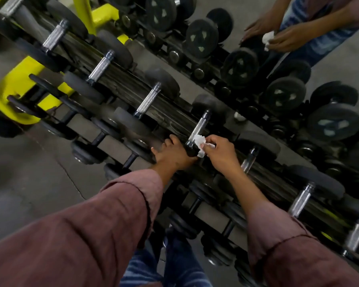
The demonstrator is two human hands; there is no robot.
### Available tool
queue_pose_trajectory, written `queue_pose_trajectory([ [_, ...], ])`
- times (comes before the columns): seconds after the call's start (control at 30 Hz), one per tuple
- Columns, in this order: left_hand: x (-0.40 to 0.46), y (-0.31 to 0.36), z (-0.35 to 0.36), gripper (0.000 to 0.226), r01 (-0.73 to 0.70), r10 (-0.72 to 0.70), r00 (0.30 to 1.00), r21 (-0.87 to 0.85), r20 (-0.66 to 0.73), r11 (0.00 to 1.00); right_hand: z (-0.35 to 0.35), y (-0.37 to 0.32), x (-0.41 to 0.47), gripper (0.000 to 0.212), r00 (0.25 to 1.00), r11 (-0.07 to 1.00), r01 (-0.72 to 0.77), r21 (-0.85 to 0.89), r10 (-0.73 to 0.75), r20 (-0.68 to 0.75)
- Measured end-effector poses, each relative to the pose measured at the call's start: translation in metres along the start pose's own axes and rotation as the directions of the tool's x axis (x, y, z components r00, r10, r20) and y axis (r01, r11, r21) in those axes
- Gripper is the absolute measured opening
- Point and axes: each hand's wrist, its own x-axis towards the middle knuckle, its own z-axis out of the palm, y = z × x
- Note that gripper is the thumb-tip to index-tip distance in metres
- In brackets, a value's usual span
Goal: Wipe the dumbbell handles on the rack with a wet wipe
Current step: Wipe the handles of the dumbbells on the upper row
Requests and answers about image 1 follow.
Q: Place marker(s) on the person's right hand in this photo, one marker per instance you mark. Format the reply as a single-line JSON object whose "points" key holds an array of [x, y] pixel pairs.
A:
{"points": [[224, 155]]}

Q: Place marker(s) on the white cleaning cloth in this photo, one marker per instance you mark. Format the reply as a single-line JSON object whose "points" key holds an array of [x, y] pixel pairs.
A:
{"points": [[200, 141]]}

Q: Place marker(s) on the person's blue jeans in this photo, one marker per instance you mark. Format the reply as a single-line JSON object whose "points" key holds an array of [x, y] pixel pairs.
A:
{"points": [[179, 266]]}

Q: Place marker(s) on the person's left forearm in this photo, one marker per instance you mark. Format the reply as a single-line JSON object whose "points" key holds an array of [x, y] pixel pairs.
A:
{"points": [[86, 236]]}

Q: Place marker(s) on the person's left hand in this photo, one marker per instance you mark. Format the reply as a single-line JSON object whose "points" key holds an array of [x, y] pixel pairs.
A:
{"points": [[175, 156]]}

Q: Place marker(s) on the small white round object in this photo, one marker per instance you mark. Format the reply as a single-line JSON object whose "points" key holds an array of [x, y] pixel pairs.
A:
{"points": [[239, 116]]}

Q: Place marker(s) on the black yellow dumbbell rack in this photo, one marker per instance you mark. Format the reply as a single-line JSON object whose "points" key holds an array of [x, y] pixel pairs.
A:
{"points": [[125, 86]]}

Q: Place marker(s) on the person's right forearm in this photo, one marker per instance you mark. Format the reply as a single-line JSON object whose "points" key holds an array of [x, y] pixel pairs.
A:
{"points": [[302, 260]]}

